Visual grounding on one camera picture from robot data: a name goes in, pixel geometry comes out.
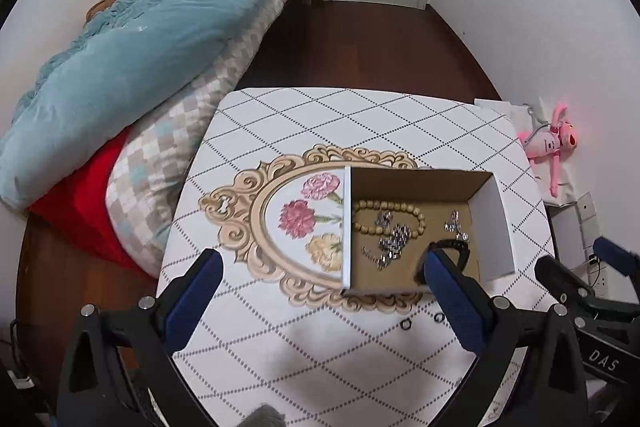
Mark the silver earrings cluster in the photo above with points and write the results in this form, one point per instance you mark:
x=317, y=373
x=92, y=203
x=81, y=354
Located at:
x=454, y=222

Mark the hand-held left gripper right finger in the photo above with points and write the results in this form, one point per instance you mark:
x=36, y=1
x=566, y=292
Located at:
x=452, y=297

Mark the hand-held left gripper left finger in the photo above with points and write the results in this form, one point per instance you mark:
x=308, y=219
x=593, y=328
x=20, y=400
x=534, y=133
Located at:
x=195, y=297

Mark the small silver pendant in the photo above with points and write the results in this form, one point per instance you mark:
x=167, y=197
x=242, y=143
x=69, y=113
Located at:
x=384, y=218

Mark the pink plush toy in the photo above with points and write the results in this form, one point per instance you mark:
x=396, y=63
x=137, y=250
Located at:
x=545, y=144

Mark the brown plush item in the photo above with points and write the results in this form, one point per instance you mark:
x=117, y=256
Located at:
x=102, y=3

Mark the red cloth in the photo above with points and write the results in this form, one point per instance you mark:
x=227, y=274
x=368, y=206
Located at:
x=80, y=207

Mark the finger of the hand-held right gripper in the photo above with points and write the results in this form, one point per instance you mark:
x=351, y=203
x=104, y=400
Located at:
x=562, y=282
x=610, y=251

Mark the white diamond-pattern tablecloth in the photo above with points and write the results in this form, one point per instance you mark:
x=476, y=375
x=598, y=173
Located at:
x=300, y=357

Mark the white wall socket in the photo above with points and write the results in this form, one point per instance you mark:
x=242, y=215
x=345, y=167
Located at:
x=599, y=277
x=587, y=208

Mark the cardboard box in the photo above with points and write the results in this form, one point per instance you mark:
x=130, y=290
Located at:
x=440, y=194

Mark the white power strip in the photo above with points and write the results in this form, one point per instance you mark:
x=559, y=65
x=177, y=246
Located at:
x=21, y=379

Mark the checkered bed sheet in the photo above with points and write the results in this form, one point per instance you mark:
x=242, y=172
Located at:
x=165, y=157

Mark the light blue duvet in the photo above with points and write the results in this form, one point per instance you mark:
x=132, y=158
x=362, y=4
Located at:
x=150, y=47

